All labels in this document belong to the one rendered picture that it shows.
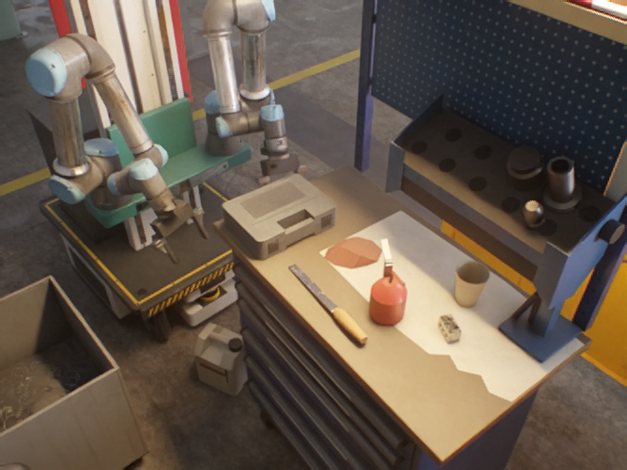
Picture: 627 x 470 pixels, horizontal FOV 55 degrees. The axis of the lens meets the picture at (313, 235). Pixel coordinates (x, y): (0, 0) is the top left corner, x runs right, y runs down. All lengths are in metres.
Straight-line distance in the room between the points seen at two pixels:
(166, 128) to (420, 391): 1.48
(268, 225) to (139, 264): 1.09
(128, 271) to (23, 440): 0.87
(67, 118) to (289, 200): 0.70
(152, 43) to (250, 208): 0.88
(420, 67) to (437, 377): 0.76
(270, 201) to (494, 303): 0.65
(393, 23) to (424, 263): 0.62
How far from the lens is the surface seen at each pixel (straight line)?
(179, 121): 2.41
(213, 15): 2.11
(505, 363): 1.44
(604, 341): 2.53
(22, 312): 2.34
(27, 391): 2.33
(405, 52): 1.62
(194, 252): 2.59
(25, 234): 3.46
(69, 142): 1.98
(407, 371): 1.38
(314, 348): 1.52
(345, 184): 1.86
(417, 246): 1.66
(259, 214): 1.64
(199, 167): 2.37
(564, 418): 2.60
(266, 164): 2.09
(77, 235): 2.82
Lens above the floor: 2.05
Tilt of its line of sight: 41 degrees down
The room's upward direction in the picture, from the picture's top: straight up
